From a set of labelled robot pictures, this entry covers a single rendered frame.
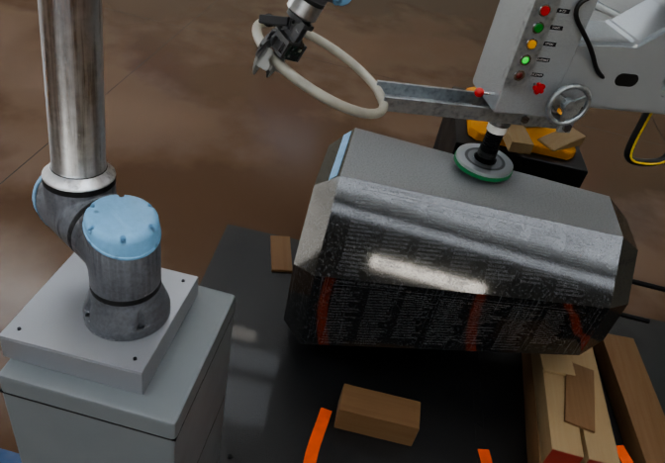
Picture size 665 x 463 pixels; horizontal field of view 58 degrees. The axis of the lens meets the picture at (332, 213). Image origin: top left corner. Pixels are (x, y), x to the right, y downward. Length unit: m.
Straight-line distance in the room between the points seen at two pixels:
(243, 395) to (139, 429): 1.04
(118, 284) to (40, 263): 1.67
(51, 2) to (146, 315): 0.65
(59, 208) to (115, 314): 0.25
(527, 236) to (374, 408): 0.83
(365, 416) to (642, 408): 1.19
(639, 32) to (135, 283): 1.70
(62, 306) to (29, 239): 1.61
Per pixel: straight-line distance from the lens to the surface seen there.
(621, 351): 3.05
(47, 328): 1.45
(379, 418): 2.30
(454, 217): 2.08
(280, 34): 1.69
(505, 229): 2.12
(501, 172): 2.22
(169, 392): 1.40
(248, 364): 2.50
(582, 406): 2.53
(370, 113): 1.79
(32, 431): 1.62
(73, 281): 1.55
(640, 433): 2.78
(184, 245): 2.99
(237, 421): 2.35
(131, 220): 1.28
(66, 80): 1.27
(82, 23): 1.23
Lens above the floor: 2.00
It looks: 37 degrees down
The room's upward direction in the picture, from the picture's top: 12 degrees clockwise
